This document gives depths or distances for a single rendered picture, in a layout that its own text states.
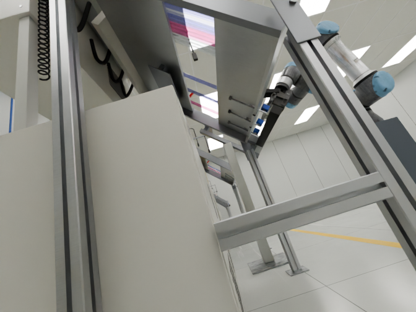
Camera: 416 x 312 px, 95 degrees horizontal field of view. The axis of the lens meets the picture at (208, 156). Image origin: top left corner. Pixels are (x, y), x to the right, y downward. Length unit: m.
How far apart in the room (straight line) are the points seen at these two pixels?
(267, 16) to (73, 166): 0.53
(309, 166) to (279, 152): 1.41
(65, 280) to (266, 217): 0.30
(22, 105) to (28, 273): 0.36
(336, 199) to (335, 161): 9.75
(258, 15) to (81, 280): 0.63
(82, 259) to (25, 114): 0.37
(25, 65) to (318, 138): 10.00
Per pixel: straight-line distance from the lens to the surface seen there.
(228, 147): 1.41
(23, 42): 0.77
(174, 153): 0.37
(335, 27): 1.44
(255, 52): 0.67
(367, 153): 0.39
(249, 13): 0.59
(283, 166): 9.15
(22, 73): 0.69
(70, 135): 0.43
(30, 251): 0.47
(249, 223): 0.30
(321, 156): 9.90
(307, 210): 0.33
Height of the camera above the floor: 0.32
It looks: 19 degrees up
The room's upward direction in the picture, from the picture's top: 18 degrees counter-clockwise
